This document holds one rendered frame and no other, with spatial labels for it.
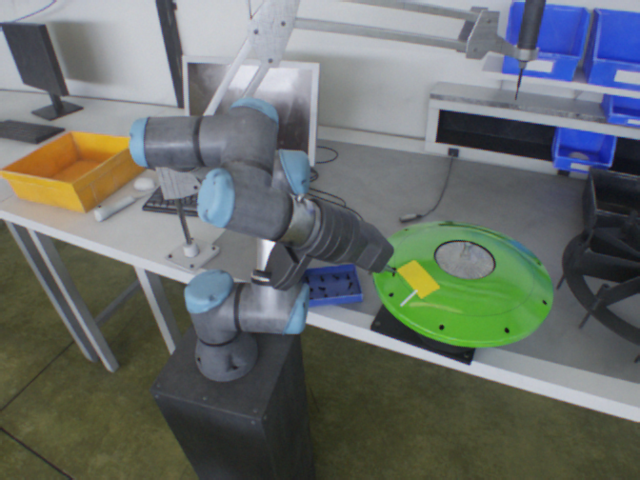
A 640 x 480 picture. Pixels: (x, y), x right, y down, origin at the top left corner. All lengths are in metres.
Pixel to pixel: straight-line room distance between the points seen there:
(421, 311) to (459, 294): 0.07
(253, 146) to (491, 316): 0.43
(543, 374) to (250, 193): 0.62
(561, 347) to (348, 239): 0.53
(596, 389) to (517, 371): 0.14
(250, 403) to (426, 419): 1.08
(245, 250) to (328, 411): 0.94
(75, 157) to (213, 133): 1.28
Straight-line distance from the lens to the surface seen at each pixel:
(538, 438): 1.89
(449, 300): 0.68
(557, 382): 0.85
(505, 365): 0.84
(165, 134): 0.53
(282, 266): 0.54
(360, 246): 0.54
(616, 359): 0.94
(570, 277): 0.95
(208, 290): 0.75
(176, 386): 0.90
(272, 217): 0.47
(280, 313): 0.72
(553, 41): 1.49
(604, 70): 1.33
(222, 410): 0.84
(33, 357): 2.42
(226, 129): 0.50
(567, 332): 0.94
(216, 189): 0.45
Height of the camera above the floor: 1.56
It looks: 38 degrees down
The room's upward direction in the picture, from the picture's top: 3 degrees counter-clockwise
